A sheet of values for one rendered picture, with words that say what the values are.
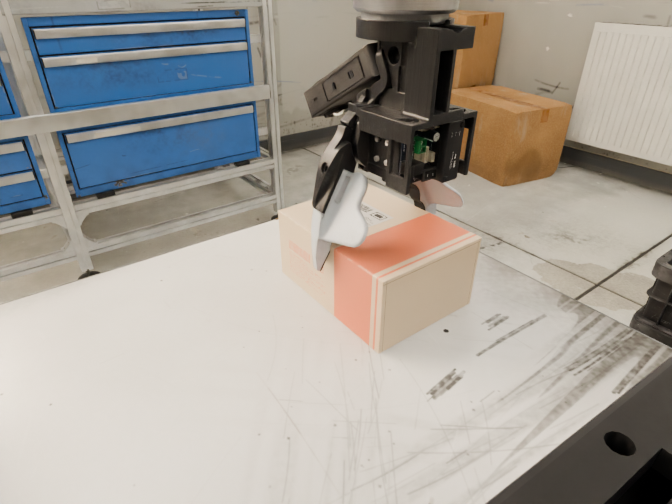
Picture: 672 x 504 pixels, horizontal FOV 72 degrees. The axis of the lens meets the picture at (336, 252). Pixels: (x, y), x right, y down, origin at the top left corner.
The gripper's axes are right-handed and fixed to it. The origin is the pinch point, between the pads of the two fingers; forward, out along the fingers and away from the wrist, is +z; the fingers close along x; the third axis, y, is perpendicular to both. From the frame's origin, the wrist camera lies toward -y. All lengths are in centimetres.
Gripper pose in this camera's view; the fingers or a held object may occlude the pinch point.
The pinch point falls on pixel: (373, 243)
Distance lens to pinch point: 45.4
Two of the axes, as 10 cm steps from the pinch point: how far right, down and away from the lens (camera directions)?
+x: 8.0, -3.0, 5.1
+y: 6.0, 4.2, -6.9
